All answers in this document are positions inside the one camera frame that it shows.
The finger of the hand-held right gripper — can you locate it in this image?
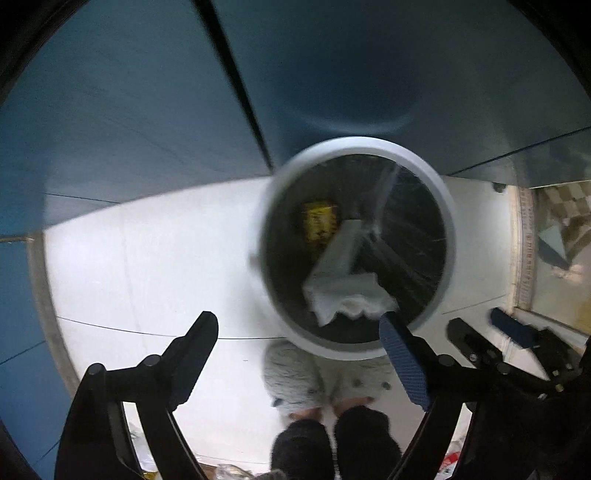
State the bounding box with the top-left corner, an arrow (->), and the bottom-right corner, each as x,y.
446,318 -> 505,370
490,308 -> 583,376

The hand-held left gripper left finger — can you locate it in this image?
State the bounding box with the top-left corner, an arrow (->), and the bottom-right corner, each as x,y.
54,311 -> 219,480

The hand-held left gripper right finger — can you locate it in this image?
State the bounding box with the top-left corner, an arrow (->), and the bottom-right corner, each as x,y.
379,312 -> 525,480

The white tissue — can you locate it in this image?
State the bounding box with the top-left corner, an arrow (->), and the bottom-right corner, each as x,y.
302,271 -> 400,326

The white round trash bin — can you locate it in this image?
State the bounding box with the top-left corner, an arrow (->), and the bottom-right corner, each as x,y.
248,137 -> 458,361

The grey fluffy slipper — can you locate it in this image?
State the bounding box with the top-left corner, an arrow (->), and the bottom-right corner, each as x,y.
329,356 -> 394,408
262,342 -> 328,420

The stone door threshold strip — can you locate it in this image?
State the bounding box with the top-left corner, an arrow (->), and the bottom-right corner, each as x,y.
508,185 -> 539,312

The person's right leg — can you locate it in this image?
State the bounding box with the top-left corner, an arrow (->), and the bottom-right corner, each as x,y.
333,396 -> 403,480

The person's leg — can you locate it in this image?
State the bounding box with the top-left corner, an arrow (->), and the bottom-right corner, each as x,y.
333,396 -> 403,480
270,406 -> 334,480

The clear plastic packaging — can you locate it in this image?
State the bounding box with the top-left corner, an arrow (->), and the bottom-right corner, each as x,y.
215,463 -> 259,480

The red and white wrapper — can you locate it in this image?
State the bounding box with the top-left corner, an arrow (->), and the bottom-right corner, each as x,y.
436,438 -> 465,478

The white cardboard box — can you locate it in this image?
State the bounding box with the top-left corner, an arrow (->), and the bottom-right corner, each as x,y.
311,219 -> 366,283

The person's left leg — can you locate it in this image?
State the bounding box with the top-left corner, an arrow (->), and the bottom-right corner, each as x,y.
270,406 -> 334,480

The checkered floor mat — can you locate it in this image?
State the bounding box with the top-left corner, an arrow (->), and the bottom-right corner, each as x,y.
538,182 -> 591,245

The black bin liner bag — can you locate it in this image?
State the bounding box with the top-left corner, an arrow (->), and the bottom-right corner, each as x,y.
264,153 -> 448,344

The yellow snack packet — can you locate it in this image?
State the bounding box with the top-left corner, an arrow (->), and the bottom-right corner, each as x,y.
302,200 -> 341,243

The blue cabinet door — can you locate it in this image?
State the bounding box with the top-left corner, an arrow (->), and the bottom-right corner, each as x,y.
208,0 -> 591,188
0,0 -> 273,232

